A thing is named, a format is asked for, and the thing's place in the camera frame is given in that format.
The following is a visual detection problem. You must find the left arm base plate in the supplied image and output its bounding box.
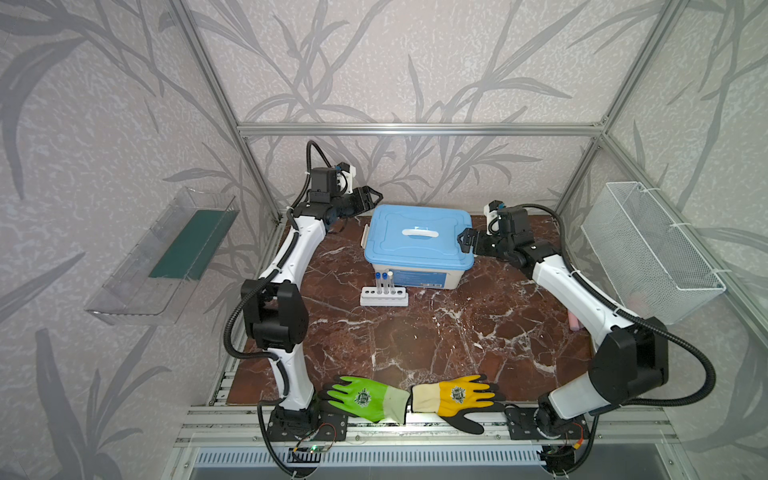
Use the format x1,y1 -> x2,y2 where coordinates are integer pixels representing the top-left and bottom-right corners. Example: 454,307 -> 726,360
267,407 -> 348,442

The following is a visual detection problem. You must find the white test tube rack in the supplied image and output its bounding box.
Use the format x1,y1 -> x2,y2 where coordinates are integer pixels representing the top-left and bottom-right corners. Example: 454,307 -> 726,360
359,287 -> 409,307

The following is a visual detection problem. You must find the blue plastic bin lid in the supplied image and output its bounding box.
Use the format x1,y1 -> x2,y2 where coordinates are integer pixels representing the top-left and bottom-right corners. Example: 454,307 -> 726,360
364,205 -> 474,271

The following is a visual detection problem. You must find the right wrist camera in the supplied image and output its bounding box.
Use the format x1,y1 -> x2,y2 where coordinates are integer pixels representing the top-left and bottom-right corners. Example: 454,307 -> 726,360
483,200 -> 505,235

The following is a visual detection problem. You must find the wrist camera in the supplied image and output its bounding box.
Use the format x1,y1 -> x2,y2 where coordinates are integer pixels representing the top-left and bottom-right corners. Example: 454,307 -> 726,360
336,162 -> 356,195
483,200 -> 505,235

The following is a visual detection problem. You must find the clear acrylic wall shelf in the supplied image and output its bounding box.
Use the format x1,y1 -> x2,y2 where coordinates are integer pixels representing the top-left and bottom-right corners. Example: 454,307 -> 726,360
85,187 -> 240,326

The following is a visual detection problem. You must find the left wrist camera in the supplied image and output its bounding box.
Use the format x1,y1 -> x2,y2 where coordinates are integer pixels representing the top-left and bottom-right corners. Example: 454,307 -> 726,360
336,162 -> 356,195

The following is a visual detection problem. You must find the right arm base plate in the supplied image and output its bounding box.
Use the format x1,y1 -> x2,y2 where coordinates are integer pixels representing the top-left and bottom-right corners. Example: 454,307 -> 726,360
504,404 -> 591,443

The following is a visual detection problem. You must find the white wire mesh basket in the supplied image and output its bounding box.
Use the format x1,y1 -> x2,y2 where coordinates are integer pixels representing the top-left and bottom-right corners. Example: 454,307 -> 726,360
582,181 -> 726,325

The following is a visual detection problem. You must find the white plastic storage bin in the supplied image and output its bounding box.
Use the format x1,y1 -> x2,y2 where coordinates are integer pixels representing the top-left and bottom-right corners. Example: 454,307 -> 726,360
361,225 -> 474,289

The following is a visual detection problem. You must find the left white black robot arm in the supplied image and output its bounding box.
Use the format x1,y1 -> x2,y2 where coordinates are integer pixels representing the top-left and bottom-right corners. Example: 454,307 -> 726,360
223,140 -> 383,422

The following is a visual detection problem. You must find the yellow work glove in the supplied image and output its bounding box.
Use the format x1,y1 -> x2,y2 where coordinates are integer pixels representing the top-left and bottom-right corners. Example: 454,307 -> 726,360
411,374 -> 505,435

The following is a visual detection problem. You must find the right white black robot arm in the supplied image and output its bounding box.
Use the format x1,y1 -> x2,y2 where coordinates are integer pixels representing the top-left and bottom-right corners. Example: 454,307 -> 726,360
457,201 -> 717,428

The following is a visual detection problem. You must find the green work glove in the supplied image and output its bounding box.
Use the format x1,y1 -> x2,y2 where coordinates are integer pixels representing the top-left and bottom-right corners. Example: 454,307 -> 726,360
320,376 -> 411,426

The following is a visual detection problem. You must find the purple rake pink handle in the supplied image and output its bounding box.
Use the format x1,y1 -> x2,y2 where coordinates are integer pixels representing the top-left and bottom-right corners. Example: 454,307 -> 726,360
568,312 -> 582,331

